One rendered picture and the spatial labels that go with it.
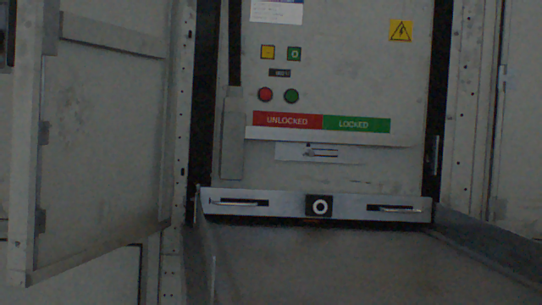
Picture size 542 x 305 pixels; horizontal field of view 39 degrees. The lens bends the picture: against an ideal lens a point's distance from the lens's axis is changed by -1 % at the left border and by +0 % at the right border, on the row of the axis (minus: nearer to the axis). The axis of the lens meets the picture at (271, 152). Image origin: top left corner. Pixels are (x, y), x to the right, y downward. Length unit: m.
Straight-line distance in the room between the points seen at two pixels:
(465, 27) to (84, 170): 0.93
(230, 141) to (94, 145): 0.36
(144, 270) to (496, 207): 0.81
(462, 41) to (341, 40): 0.27
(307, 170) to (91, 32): 0.68
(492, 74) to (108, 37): 0.90
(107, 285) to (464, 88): 0.91
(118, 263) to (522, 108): 0.97
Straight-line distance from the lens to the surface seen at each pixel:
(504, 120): 1.81
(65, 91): 1.24
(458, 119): 1.79
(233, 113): 1.60
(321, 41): 1.75
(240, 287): 1.14
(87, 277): 1.70
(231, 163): 1.61
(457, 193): 1.80
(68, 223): 1.29
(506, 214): 1.83
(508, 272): 1.40
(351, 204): 1.76
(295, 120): 1.73
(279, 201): 1.73
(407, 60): 1.79
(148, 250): 1.70
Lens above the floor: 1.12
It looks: 3 degrees down
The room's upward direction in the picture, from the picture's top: 3 degrees clockwise
